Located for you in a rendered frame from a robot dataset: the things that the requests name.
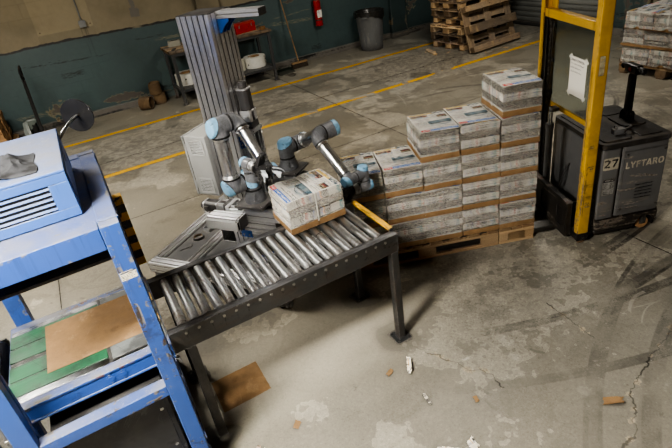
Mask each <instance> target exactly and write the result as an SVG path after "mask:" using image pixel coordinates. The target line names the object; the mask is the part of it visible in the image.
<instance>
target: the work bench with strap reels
mask: <svg viewBox="0 0 672 448"><path fill-rule="evenodd" d="M233 25H234V29H235V34H236V38H237V42H240V41H244V40H249V39H253V38H256V42H257V47H258V52H259V53H255V54H250V55H247V56H244V57H243V59H241V61H242V65H243V70H244V74H245V76H249V75H252V74H256V73H260V72H263V74H262V75H265V74H267V73H266V71H267V70H271V69H273V71H274V76H275V79H274V80H275V81H276V80H280V79H279V78H278V73H277V68H276V63H275V58H274V52H273V47H272V42H271V37H270V31H271V29H269V28H266V29H264V30H259V26H258V25H255V21H254V20H252V19H249V20H246V21H245V20H242V22H241V21H239V22H238V23H234V24H233ZM265 35H267V40H268V45H269V50H270V55H271V61H272V64H271V63H268V62H266V57H265V54H264V53H262V50H261V45H260V40H259V37H261V36H265ZM173 48H176V49H175V50H174V51H171V50H172V49H173ZM160 49H161V50H162V51H163V54H164V57H165V60H166V64H167V67H168V71H169V74H170V77H171V81H172V84H173V88H174V91H175V94H176V97H175V98H176V99H177V98H180V96H179V93H178V90H179V91H180V92H181V94H182V97H183V101H184V104H183V105H184V106H186V105H190V104H189V103H188V102H187V98H186V95H185V92H189V91H193V90H195V88H194V84H193V80H192V77H191V73H190V69H188V70H183V71H180V72H179V70H178V67H177V63H176V60H175V57H178V56H182V55H185V51H184V47H183V44H182V42H181V45H180V46H174V47H168V46H164V47H160ZM168 56H170V57H171V59H172V62H173V66H174V69H175V74H174V76H175V79H176V83H175V79H174V76H173V73H172V69H171V66H170V62H169V59H168ZM177 89H178V90H177Z"/></svg>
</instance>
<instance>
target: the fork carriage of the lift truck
mask: <svg viewBox="0 0 672 448"><path fill-rule="evenodd" d="M536 186H537V187H536V188H537V189H536V197H535V198H536V204H535V206H536V207H537V208H538V209H539V210H540V213H541V214H542V215H543V216H544V217H545V218H546V219H550V220H551V221H552V222H553V223H554V225H555V228H556V229H557V230H558V231H559V232H560V233H561V234H562V235H563V236H565V235H570V227H571V218H572V208H573V202H572V201H571V200H570V199H569V198H568V197H567V196H565V195H564V194H563V193H562V192H561V191H560V190H558V189H557V188H556V187H555V186H554V185H553V184H552V183H550V182H549V181H548V180H547V179H546V178H545V177H543V176H542V175H541V174H540V173H539V172H538V171H537V184H536Z"/></svg>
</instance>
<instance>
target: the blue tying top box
mask: <svg viewBox="0 0 672 448"><path fill-rule="evenodd" d="M7 153H9V154H13V155H26V154H31V153H34V154H35V158H34V163H35V164H36V165H37V167H38V170H37V172H36V173H34V174H31V175H28V176H24V177H20V178H13V179H0V241H2V240H5V239H8V238H11V237H14V236H17V235H20V234H23V233H26V232H29V231H32V230H35V229H38V228H41V227H44V226H47V225H50V224H53V223H56V222H59V221H62V220H65V219H68V218H71V217H74V216H76V215H79V214H82V208H81V204H80V200H79V195H78V191H77V187H76V182H75V178H74V174H73V170H72V166H71V162H70V160H69V158H68V155H67V153H66V150H65V148H64V146H63V143H62V141H61V139H60V136H59V135H58V133H57V129H56V128H55V129H51V130H47V131H43V132H40V133H36V134H32V135H29V136H25V137H21V138H17V139H14V140H10V141H6V142H3V143H0V156H1V155H5V154H7Z"/></svg>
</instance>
